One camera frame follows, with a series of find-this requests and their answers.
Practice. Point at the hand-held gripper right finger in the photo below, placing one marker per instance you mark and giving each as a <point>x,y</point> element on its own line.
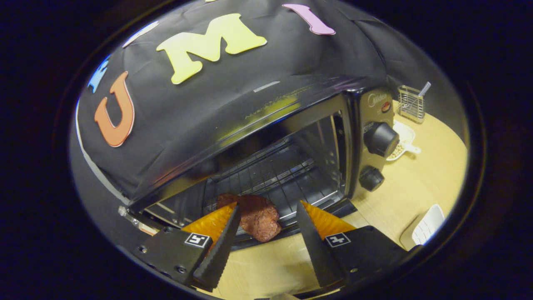
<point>318,250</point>

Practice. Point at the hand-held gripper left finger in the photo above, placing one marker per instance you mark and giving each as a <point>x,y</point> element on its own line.
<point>220,250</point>

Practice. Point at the brown cooked meat piece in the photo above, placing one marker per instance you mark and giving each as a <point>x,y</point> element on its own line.
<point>260,218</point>

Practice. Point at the black toaster oven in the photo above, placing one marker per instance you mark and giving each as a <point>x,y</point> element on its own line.
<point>370,112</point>

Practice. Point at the white rectangular tray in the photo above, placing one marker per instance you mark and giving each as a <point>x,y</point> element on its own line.
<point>427,227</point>

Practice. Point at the white divided dish with beans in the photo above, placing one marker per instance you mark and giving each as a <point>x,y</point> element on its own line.
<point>403,141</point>

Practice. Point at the black backdrop cloth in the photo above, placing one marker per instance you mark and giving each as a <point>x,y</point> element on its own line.
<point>233,79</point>

